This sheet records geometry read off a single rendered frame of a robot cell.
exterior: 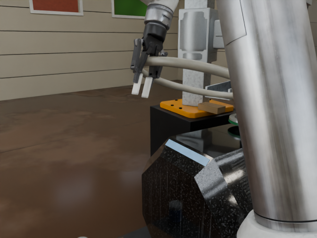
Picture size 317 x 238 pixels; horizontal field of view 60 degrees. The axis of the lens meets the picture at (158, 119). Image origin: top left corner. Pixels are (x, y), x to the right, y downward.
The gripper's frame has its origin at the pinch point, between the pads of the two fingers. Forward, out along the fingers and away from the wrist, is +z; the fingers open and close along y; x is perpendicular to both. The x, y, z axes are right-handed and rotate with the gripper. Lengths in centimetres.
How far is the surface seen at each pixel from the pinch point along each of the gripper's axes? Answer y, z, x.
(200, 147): 52, 16, 14
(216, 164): 49, 22, 0
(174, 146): 48, 19, 27
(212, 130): 74, 6, 26
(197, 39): 94, -62, 76
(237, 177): 58, 25, -6
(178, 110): 104, -7, 89
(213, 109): 114, -12, 62
